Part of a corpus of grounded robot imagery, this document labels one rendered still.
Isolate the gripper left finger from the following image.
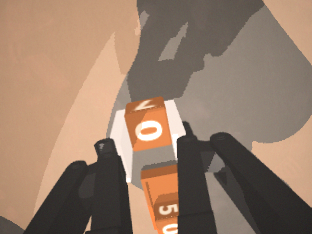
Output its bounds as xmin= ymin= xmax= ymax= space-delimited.
xmin=23 ymin=109 xmax=133 ymax=234

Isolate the orange rectangular tray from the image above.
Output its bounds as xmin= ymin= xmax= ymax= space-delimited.
xmin=141 ymin=164 xmax=178 ymax=230

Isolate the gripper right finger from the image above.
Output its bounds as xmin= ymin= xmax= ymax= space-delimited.
xmin=164 ymin=100 xmax=312 ymax=234

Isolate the orange cube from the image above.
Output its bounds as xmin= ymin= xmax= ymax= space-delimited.
xmin=154 ymin=199 xmax=179 ymax=234
xmin=124 ymin=96 xmax=172 ymax=152

